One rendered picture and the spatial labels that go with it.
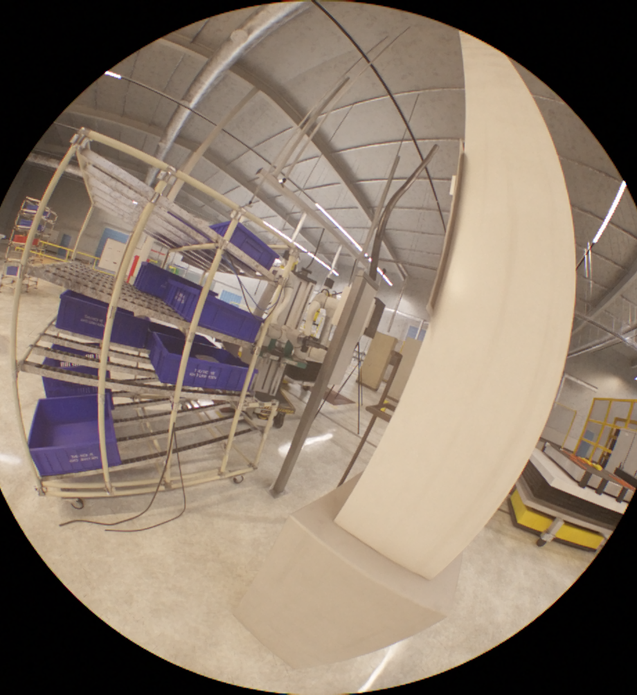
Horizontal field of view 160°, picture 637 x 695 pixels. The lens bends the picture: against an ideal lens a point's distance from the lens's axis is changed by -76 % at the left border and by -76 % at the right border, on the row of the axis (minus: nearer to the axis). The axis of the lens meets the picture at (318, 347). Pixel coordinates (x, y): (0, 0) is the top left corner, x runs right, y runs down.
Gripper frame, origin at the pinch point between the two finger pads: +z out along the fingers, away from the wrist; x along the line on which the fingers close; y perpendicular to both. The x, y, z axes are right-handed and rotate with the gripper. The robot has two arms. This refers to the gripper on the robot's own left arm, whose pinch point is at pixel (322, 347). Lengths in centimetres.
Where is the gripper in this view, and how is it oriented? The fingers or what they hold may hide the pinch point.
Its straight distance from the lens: 166.6
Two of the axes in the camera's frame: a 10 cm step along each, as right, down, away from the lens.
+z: 7.3, 3.2, -6.0
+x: 5.9, 1.6, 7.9
